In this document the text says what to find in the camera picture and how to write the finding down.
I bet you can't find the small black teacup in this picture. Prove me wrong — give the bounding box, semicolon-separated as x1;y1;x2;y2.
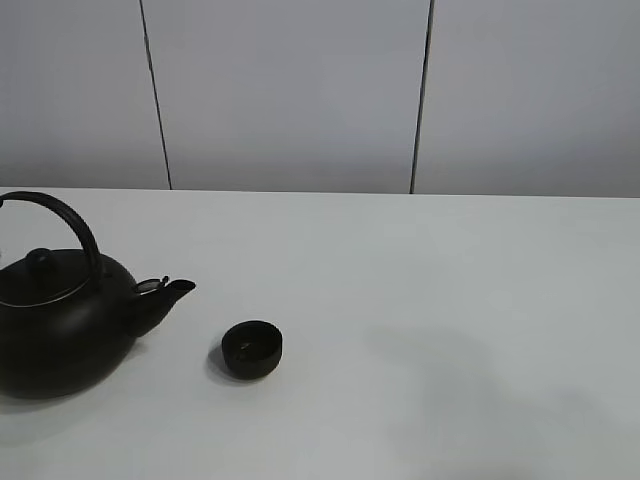
221;320;283;381

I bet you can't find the black cast iron teapot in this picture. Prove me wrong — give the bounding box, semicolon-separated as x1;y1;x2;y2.
1;191;196;400

